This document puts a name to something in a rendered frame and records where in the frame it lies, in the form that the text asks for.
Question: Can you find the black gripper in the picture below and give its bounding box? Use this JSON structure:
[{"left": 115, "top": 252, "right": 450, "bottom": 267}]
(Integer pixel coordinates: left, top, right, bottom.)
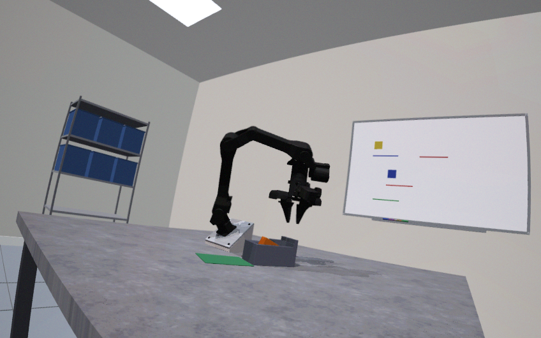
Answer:
[{"left": 269, "top": 177, "right": 322, "bottom": 224}]

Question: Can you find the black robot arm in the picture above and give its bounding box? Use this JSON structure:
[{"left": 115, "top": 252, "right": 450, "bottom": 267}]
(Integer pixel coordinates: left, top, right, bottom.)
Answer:
[{"left": 210, "top": 126, "right": 330, "bottom": 237}]

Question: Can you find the orange l-shaped part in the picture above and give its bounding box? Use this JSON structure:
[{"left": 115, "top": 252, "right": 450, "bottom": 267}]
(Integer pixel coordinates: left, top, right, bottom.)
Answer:
[{"left": 258, "top": 236, "right": 279, "bottom": 246}]

